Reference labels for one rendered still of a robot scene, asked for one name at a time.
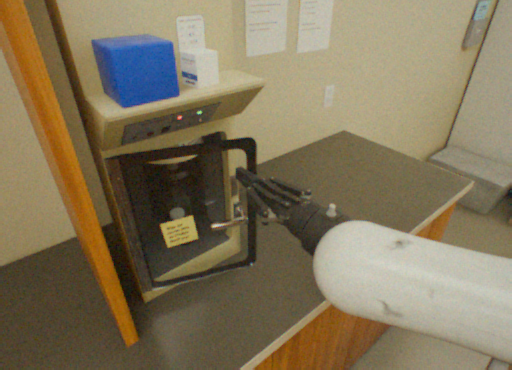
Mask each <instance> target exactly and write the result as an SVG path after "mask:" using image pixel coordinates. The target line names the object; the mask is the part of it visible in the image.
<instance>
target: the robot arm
mask: <svg viewBox="0 0 512 370"><path fill-rule="evenodd" d="M235 170H236V180H238V181H240V182H241V183H242V186H243V187H245V188H246V199H248V201H249V202H250V204H251V205H252V207H253V208H254V209H255V210H256V212H257V213H258V214H259V215H260V217H261V221H262V224H263V225H265V226H266V225H267V224H268V222H270V221H276V222H277V223H278V224H281V225H284V226H285V227H286V228H287V229H288V230H289V232H290V233H291V234H292V235H294V236H295V237H296V238H297V239H299V240H300V241H301V246H302V247H303V249H304V250H305V251H307V253H309V254H310V255H311V256H312V257H314V260H313V268H314V278H315V280H316V282H317V286H318V288H319V289H320V290H321V293H322V294H323V295H324V296H325V298H326V299H327V300H328V301H329V302H330V303H331V304H332V305H333V306H335V307H336V308H338V309H339V310H340V311H343V312H345V313H347V314H351V315H354V316H357V317H360V318H367V319H370V320H373V321H379V322H382V323H385V324H388V325H393V326H396V327H399V328H404V329H407V330H410V331H413V332H417V333H420V334H423V335H428V336H431V337H433V338H435V339H440V340H442V341H445V342H447V343H453V344H455V345H457V346H462V347H464V348H466V349H468V350H473V351H475V352H478V353H482V354H485V355H486V356H489V357H493V358H496V359H497V360H502V361H504V362H506V363H508V364H512V260H511V259H508V258H504V257H500V256H493V255H490V254H486V253H479V252H476V251H473V250H469V249H463V248H460V247H457V246H450V245H447V244H444V243H441V242H435V241H432V240H429V239H426V238H421V237H418V236H415V235H410V234H407V233H404V232H401V231H396V230H393V229H391V228H386V227H384V226H382V225H379V224H374V223H372V222H368V221H355V220H354V219H353V218H351V217H349V216H347V215H346V214H345V213H343V212H341V211H340V210H337V209H336V208H335V204H330V205H329V206H322V205H321V204H319V203H318V202H316V201H314V200H313V199H311V193H312V191H311V190H309V189H304V188H299V187H296V186H295V185H292V184H288V183H287V182H285V181H281V180H279V179H277V178H275V177H270V178H269V180H267V179H264V178H263V179H262V178H261V177H259V176H257V175H256V174H252V173H250V172H249V171H248V170H245V168H243V167H242V166H239V167H237V168H236V169H235ZM274 183H275V184H276V185H274ZM265 204H266V205H267V206H269V207H270V209H271V210H272V211H273V212H274V213H275V214H274V213H272V212H270V209H267V206H266V205H265Z"/></svg>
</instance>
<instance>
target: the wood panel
mask: <svg viewBox="0 0 512 370"><path fill-rule="evenodd" d="M0 47H1V51H2V53H3V55H4V56H5V60H6V62H7V64H8V68H9V70H10V72H11V74H12V78H13V80H14V82H15V86H16V87H17V90H18V91H19V95H20V97H21V99H22V101H23V105H24V107H25V109H26V113H27V115H28V116H29V119H30V123H31V124H32V127H33V130H34V132H35V134H36V136H37V140H38V141H39V144H40V145H41V149H42V152H43V153H44V157H45V159H46V161H47V163H48V166H49V169H50V170H51V174H52V177H53V178H54V181H55V184H56V186H57V188H58V192H59V194H60V196H61V198H62V202H63V203H64V206H65V210H66V211H67V213H68V215H69V219H70V221H71V223H72V225H73V229H74V231H75V233H76V236H77V238H78V240H79V242H80V245H81V247H82V249H83V252H84V253H85V256H86V257H87V260H88V262H89V264H90V266H91V269H92V271H93V272H94V276H95V278H96V279H97V281H98V285H99V286H100V288H101V291H102V293H103V295H104V296H105V300H106V302H107V303H108V305H109V308H110V311H111V312H112V315H113V317H114V318H115V321H116V324H117V325H118V327H119V331H120V332H121V334H122V336H123V339H124V341H125V343H126V344H127V347H128V346H130V345H132V344H133V343H135V342H137V341H138V340H139V338H138V336H137V331H136V329H135V326H134V321H133V319H132V317H131V315H130V311H129V308H128V306H127V303H126V299H125V296H124V294H123V289H122V288H121V285H120V283H119V278H118V276H117V274H116V269H115V267H114V264H113V262H112V258H111V256H110V253H109V251H108V246H107V244H106V242H105V237H104V235H103V232H102V231H101V226H100V224H99V221H98V219H97V214H96V212H95V210H94V205H93V203H92V201H91V199H90V194H89V192H88V189H87V184H86V182H85V180H84V177H83V174H82V171H81V169H80V164H79V162H78V159H77V157H76V152H75V150H74V148H73V144H72V141H71V139H70V137H69V132H68V130H67V127H66V123H65V120H64V119H63V116H62V112H61V109H60V107H59V102H58V100H57V98H56V95H55V91H54V89H53V87H52V84H51V80H50V77H49V75H48V70H47V68H46V66H45V64H44V59H43V57H42V55H41V50H40V48H39V45H38V43H37V38H36V37H35V34H34V32H33V27H32V25H31V23H30V18H29V16H28V13H27V11H26V7H25V5H24V2H23V0H0Z"/></svg>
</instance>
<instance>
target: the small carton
mask: <svg viewBox="0 0 512 370"><path fill-rule="evenodd" d="M180 65H181V71H182V77H183V83H184V84H187V85H189V86H191V87H196V88H198V89H199V88H202V87H209V86H211V85H214V84H217V83H219V72H218V59H217V51H213V50H209V49H206V48H202V47H198V48H194V49H189V50H184V51H180Z"/></svg>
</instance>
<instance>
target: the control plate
mask: <svg viewBox="0 0 512 370"><path fill-rule="evenodd" d="M221 103H222V102H219V103H216V104H213V105H206V106H203V107H200V108H194V109H191V110H187V111H184V112H177V113H174V114H171V115H168V116H162V117H159V118H155V119H149V120H146V121H143V122H139V123H133V124H130V125H126V126H125V129H124V133H123V141H122V145H121V146H123V145H128V144H131V143H133V142H137V141H142V140H145V139H148V138H151V137H156V136H159V135H162V134H168V133H170V132H173V131H176V130H182V129H184V128H187V127H190V126H196V125H198V124H202V123H207V122H209V119H211V118H212V116H213V114H214V113H215V112H216V110H217V108H219V106H220V104H221ZM199 111H202V112H201V113H199V114H197V112H199ZM179 116H183V117H182V118H180V119H177V117H179ZM198 119H202V122H200V121H198ZM190 121H192V122H191V125H190V124H189V123H188V122H190ZM179 124H181V125H180V126H181V127H180V128H179V126H177V125H179ZM166 126H170V128H169V131H166V132H164V133H161V131H162V128H163V127H166ZM151 131H153V132H154V134H153V135H151V136H149V137H148V136H147V134H148V133H149V132H151ZM135 136H137V138H135V139H132V137H135Z"/></svg>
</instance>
